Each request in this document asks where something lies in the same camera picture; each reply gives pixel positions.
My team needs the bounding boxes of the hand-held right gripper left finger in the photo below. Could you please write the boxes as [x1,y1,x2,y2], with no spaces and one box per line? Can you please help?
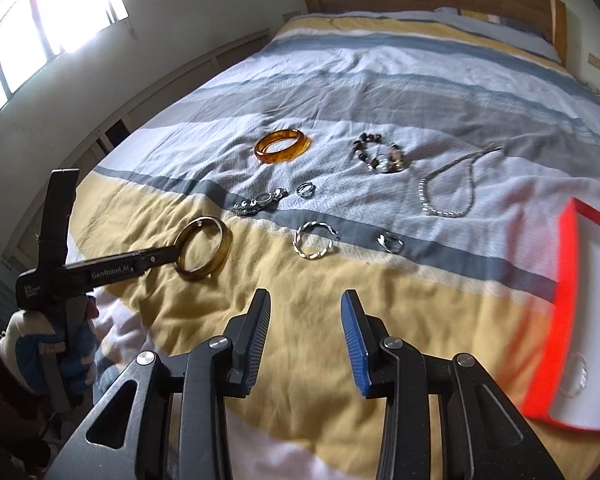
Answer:
[42,287,272,480]

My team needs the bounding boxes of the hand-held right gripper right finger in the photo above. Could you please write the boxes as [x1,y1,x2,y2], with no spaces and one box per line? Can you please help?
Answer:
[340,289,566,480]

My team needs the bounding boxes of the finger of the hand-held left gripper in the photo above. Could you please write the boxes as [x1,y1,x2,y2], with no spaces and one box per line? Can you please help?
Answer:
[139,241,183,275]

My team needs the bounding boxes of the brown translucent bangle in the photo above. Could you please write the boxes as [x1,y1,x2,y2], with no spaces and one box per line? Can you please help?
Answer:
[172,216,232,282]

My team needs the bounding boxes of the silver beaded necklace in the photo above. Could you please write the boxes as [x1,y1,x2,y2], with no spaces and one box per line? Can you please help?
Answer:
[419,144,503,220]

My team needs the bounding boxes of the red jewelry box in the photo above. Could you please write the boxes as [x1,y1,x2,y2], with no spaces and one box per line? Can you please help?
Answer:
[522,197,600,433]

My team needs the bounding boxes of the person's left hand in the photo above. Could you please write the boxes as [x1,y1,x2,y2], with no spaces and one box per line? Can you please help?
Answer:
[0,295,100,396]

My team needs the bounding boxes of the twisted silver bangle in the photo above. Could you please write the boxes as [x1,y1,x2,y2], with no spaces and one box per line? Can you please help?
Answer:
[292,220,340,261]

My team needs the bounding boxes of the orange amber bangle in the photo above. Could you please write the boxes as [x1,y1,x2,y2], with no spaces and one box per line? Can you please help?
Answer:
[253,129,312,165]

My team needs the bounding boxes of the thin silver bangle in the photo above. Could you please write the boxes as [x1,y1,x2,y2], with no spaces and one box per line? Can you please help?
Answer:
[555,352,591,401]

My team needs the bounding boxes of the striped bed cover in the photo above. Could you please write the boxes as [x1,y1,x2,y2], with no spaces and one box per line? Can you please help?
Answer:
[65,10,600,480]

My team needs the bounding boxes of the bright window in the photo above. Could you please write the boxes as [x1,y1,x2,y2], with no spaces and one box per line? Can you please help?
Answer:
[0,0,131,121]

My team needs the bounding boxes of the grey striped pillow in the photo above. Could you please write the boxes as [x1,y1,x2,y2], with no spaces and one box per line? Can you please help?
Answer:
[432,6,563,58]

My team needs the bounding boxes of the plain silver ring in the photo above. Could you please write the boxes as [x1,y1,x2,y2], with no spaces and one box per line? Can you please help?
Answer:
[376,231,406,253]

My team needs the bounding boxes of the dark metal watch bracelet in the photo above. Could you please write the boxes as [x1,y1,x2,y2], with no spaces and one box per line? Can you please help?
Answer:
[232,186,288,218]

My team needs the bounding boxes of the dark beaded bracelet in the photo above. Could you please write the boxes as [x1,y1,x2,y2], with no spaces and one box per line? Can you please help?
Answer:
[351,132,411,175]

